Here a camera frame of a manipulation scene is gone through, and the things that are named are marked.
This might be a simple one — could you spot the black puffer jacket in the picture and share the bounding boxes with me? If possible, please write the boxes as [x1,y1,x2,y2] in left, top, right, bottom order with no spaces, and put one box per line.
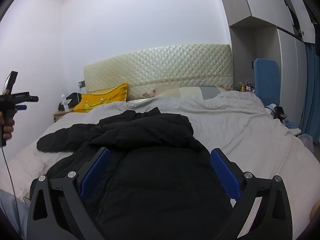
[37,108,232,239]

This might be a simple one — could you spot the person's left hand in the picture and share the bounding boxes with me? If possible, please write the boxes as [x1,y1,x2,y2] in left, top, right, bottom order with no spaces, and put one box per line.
[0,112,15,140]

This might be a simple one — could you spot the wooden bedside table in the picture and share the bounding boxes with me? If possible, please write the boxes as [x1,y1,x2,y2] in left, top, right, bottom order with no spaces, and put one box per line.
[53,108,73,122]

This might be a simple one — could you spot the person's jeans leg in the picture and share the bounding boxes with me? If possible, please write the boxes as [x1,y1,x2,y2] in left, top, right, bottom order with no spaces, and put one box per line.
[1,189,29,239]

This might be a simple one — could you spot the white plastic bottle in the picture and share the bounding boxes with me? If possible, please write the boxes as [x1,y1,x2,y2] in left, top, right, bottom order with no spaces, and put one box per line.
[61,93,69,111]

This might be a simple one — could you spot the black bag on nightstand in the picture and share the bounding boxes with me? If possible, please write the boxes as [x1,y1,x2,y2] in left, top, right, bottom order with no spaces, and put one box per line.
[58,92,82,111]

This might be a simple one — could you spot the light grey bed duvet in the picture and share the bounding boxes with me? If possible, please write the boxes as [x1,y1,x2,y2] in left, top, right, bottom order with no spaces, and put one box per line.
[0,90,320,240]

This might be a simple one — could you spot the yellow cartoon pillow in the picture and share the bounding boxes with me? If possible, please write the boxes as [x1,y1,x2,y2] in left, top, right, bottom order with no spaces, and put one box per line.
[73,83,129,113]

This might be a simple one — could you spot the blue curtain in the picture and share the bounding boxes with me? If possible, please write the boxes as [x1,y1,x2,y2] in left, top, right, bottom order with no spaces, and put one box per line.
[300,43,319,143]

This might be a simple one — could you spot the black device beside bed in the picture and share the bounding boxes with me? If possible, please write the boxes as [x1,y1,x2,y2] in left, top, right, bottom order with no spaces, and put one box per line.
[272,106,287,124]

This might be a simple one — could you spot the small bottles on shelf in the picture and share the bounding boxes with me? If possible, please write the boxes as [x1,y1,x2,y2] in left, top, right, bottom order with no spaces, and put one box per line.
[235,82,254,93]

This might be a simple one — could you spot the blue upholstered chair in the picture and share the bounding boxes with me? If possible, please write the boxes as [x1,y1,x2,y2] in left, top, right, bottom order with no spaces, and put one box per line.
[253,58,280,106]

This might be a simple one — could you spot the cream quilted headboard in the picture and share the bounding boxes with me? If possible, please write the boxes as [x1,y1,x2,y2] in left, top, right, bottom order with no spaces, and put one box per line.
[84,44,234,100]

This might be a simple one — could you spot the grey patchwork pillow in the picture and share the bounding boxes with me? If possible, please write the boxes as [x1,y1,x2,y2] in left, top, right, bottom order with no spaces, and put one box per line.
[154,85,226,100]

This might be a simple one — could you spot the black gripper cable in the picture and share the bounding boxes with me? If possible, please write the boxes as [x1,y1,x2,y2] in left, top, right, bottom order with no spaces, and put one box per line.
[0,144,21,230]

